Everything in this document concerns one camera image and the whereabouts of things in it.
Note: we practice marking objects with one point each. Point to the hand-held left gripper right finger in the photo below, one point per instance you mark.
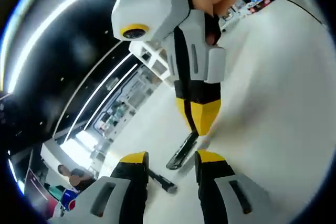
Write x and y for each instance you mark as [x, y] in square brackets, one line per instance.
[212, 169]

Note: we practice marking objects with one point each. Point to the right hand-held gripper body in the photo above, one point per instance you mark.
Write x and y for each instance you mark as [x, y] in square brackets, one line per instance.
[147, 6]

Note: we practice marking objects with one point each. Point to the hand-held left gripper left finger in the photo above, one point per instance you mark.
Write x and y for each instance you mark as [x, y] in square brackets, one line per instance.
[131, 171]

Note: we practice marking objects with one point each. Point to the white desk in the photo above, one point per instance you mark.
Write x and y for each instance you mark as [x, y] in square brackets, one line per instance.
[262, 103]

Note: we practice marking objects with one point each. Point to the white plastic drawer organizer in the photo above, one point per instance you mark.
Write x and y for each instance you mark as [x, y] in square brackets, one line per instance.
[157, 66]

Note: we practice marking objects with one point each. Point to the blue container with round logo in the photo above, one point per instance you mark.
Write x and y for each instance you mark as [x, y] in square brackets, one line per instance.
[68, 200]

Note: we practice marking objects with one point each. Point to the red black box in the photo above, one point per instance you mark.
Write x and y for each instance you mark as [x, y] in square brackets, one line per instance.
[260, 5]

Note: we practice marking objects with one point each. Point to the long ceiling light strip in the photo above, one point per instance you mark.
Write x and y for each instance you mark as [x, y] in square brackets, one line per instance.
[52, 17]

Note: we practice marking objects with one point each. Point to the red-lit monitor screen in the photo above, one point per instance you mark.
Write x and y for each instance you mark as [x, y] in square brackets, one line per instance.
[36, 184]

